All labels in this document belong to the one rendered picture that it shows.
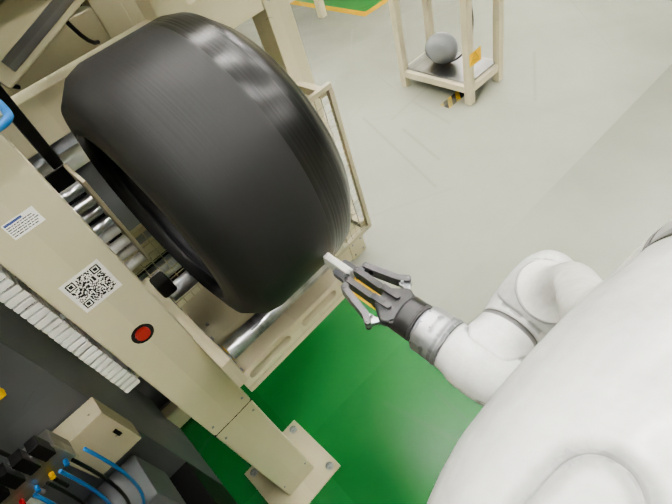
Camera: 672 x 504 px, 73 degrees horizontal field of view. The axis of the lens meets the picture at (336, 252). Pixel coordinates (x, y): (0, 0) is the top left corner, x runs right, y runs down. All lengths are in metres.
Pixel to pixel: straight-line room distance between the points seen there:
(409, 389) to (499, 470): 1.74
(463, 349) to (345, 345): 1.34
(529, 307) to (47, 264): 0.76
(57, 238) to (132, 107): 0.24
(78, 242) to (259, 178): 0.32
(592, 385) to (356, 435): 1.72
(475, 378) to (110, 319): 0.65
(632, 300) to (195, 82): 0.68
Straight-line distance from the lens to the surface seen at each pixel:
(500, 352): 0.75
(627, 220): 2.45
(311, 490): 1.85
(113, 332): 0.97
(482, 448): 0.19
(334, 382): 1.98
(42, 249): 0.85
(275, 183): 0.75
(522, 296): 0.77
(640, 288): 0.21
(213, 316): 1.29
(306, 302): 1.12
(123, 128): 0.77
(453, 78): 3.24
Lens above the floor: 1.73
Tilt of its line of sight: 46 degrees down
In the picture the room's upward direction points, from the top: 21 degrees counter-clockwise
